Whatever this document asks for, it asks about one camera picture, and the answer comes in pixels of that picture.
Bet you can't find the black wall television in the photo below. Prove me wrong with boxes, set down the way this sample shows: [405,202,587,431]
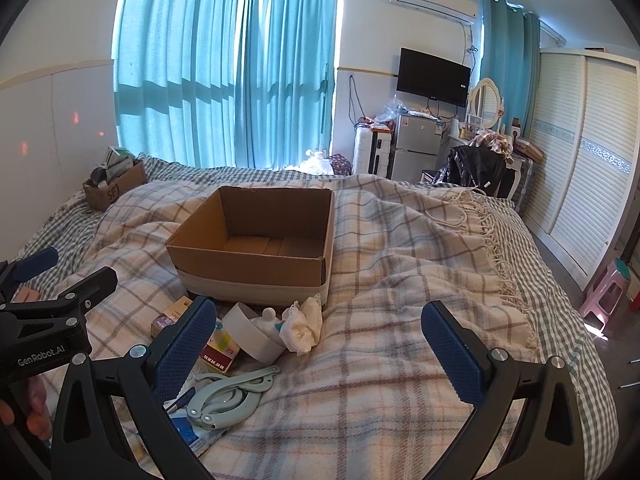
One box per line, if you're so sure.
[396,47,472,107]

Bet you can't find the wide teal window curtain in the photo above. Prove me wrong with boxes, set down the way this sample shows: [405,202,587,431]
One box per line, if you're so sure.
[114,0,246,168]

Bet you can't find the small cardboard box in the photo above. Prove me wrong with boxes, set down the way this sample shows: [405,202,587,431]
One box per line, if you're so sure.
[82,157,148,212]

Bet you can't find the patterned cloth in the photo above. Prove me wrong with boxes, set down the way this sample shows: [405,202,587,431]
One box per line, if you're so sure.
[470,129,516,158]

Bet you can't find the person's left hand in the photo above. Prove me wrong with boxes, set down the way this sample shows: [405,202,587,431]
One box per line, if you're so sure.
[0,377,53,443]

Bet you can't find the green checkered bed sheet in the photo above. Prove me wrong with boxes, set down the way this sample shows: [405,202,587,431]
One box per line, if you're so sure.
[15,152,613,480]

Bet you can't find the brown wooden box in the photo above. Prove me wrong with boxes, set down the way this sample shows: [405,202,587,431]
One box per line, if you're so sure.
[515,137,543,163]

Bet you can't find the white suitcase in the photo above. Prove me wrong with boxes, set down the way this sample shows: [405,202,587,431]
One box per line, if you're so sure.
[352,127,396,177]

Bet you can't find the silver small fridge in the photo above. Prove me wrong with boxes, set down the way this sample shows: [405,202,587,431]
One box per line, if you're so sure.
[391,112,446,183]

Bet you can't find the white sliding wardrobe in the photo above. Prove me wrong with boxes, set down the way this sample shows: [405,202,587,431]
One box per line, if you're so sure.
[520,47,640,291]

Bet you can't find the pink plastic stool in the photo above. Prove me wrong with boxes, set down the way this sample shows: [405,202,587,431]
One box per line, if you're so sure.
[580,257,633,336]

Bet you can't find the beige medicine box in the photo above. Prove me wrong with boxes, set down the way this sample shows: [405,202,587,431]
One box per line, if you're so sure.
[150,295,196,338]

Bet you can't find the red label medicine box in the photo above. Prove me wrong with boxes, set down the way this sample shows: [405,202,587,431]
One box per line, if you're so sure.
[197,317,242,377]

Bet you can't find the plaid fringed blanket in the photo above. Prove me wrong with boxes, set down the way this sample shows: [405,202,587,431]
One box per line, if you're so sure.
[47,172,546,480]

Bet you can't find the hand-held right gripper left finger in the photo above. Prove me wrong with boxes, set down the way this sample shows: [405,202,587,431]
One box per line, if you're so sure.
[50,296,221,480]

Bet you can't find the narrow teal curtain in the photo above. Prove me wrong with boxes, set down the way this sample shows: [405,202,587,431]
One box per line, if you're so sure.
[475,0,542,126]

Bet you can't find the large cardboard box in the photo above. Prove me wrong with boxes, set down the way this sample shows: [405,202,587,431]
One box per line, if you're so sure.
[165,185,335,308]

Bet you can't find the blue white packet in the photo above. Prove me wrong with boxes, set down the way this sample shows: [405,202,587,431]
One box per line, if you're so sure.
[167,400,226,458]

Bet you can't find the white tissue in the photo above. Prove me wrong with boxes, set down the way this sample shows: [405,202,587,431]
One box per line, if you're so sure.
[280,296,325,357]

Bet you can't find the white green packet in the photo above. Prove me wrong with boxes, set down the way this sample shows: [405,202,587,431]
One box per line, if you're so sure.
[106,146,136,176]

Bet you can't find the clear plastic bag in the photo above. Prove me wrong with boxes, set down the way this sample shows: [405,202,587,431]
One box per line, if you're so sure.
[372,97,416,126]

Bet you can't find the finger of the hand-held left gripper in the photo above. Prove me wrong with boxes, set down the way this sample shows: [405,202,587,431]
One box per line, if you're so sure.
[0,266,119,326]
[0,246,59,306]

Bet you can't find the small white bottle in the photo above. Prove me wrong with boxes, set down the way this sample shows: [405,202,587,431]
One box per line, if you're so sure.
[252,307,287,346]

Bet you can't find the black jacket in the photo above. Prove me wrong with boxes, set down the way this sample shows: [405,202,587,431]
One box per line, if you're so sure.
[434,145,507,193]

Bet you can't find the oval white mirror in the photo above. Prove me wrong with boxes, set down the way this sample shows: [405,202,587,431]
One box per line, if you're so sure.
[467,77,505,128]

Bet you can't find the light green folding hanger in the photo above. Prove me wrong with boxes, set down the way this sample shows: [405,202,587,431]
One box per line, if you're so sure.
[186,366,281,431]

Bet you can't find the white plastic bag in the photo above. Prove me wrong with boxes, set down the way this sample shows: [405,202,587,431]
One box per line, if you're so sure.
[300,149,335,176]

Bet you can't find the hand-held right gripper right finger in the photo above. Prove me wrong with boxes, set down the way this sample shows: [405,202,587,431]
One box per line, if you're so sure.
[420,300,588,480]

